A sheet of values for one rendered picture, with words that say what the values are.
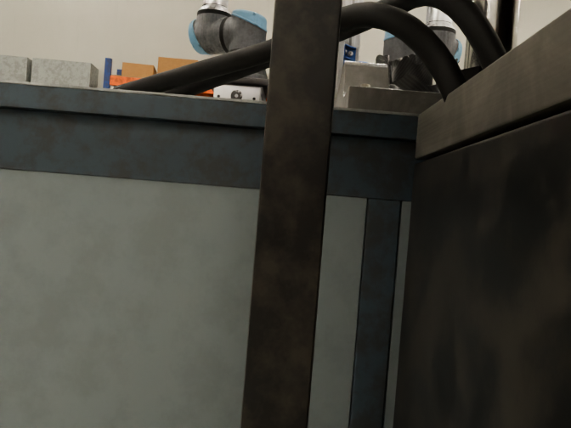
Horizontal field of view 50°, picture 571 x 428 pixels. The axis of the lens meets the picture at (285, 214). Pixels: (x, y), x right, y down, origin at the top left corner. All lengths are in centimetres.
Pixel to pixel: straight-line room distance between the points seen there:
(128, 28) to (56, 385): 634
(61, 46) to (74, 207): 637
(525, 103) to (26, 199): 74
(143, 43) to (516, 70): 669
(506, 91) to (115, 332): 67
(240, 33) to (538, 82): 162
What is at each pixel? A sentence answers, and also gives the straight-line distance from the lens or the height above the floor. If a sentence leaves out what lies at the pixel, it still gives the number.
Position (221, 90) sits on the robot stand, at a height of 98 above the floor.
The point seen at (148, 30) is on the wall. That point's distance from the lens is 714.
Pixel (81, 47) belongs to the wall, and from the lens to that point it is 725.
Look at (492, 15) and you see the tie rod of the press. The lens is 80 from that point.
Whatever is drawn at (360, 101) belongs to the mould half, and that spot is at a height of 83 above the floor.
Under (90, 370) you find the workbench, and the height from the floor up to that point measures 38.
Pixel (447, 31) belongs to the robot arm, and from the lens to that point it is 213.
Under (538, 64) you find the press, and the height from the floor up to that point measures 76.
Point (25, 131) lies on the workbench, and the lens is 100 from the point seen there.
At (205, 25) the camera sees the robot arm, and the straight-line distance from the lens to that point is 210.
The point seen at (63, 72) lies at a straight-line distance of 691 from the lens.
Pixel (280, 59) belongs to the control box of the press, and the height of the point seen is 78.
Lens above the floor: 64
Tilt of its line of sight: level
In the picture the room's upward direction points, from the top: 5 degrees clockwise
